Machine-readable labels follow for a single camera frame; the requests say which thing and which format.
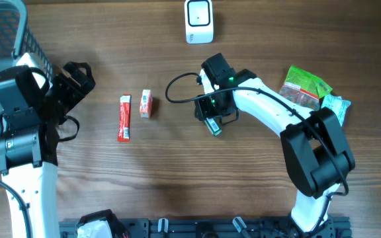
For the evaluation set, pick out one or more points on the white barcode scanner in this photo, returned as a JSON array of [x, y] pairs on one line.
[[199, 21]]

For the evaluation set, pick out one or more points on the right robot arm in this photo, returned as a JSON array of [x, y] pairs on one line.
[[317, 155]]

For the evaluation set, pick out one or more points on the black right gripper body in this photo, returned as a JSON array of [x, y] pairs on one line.
[[212, 107]]

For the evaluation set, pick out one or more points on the red Kleenex tissue pack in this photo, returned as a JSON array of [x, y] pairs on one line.
[[146, 103]]

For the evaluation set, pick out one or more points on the dark green small box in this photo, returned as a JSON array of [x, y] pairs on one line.
[[213, 126]]

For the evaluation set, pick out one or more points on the pale teal wipes packet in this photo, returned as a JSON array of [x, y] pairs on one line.
[[338, 105]]

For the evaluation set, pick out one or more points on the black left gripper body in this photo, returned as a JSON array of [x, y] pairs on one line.
[[64, 95]]

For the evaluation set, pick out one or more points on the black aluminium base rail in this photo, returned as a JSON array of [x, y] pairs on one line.
[[339, 227]]

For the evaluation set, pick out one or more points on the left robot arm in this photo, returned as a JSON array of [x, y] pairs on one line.
[[34, 105]]

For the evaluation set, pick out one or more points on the green snack bag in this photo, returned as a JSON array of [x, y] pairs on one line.
[[303, 88]]

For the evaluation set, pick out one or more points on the red stick packet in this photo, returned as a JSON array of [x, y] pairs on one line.
[[124, 119]]

